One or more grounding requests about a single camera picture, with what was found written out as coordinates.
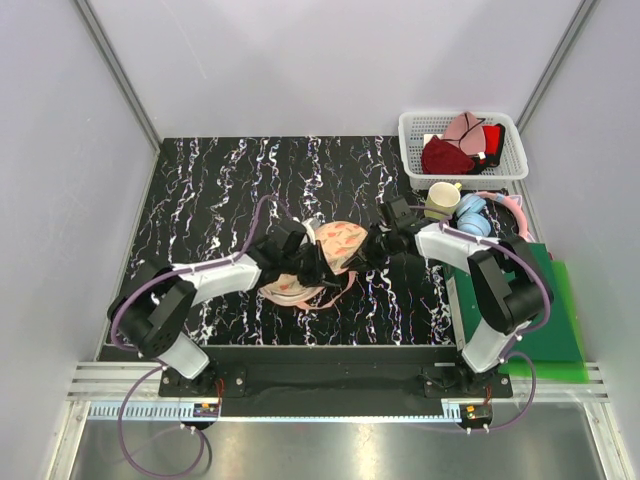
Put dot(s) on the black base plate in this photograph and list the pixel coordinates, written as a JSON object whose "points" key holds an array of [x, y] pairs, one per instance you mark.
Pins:
{"points": [[286, 382]]}

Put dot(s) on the green ring binder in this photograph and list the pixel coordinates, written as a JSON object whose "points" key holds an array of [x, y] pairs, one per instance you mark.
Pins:
{"points": [[553, 346]]}

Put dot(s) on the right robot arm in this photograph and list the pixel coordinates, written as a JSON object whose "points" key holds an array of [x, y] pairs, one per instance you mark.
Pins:
{"points": [[512, 294]]}

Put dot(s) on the black marble-pattern mat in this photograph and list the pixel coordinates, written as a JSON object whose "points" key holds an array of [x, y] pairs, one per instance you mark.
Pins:
{"points": [[205, 192]]}

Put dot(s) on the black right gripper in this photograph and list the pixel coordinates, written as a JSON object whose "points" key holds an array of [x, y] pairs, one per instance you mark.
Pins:
{"points": [[366, 257]]}

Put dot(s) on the bright red bra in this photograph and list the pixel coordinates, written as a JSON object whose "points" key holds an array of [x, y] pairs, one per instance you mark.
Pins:
{"points": [[490, 157]]}

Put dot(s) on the pink bra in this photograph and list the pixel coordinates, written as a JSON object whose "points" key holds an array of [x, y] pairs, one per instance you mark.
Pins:
{"points": [[466, 133]]}

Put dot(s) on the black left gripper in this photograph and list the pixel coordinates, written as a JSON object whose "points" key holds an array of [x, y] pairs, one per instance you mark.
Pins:
{"points": [[321, 274]]}

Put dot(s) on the blue pink cat-ear headphones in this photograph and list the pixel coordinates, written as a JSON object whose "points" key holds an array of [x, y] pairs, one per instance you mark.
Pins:
{"points": [[469, 218]]}

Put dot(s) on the dark red lace bra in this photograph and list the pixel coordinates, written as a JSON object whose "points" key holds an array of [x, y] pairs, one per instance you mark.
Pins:
{"points": [[442, 158]]}

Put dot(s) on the pink floral mesh laundry bag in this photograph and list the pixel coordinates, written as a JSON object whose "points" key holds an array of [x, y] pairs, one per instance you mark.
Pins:
{"points": [[339, 241]]}

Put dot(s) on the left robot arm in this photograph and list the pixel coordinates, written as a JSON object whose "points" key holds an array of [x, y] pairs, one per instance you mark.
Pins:
{"points": [[151, 314]]}

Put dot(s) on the yellow mug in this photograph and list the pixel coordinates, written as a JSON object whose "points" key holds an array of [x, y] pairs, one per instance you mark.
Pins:
{"points": [[442, 200]]}

